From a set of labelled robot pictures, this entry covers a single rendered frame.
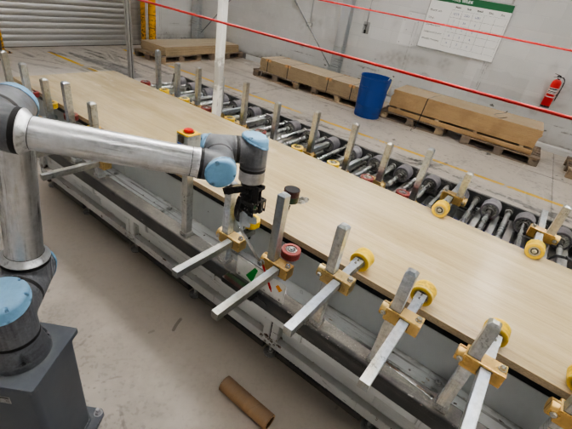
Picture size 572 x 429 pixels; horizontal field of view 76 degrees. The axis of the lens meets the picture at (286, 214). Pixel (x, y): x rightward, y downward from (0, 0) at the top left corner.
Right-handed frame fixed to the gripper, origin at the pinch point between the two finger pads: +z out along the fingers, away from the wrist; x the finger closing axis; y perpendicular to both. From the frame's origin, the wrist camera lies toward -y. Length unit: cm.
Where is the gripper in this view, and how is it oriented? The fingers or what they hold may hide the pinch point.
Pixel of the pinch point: (242, 225)
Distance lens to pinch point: 140.0
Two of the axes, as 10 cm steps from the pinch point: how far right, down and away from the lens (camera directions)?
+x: 6.0, -3.4, 7.2
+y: 7.9, 4.2, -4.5
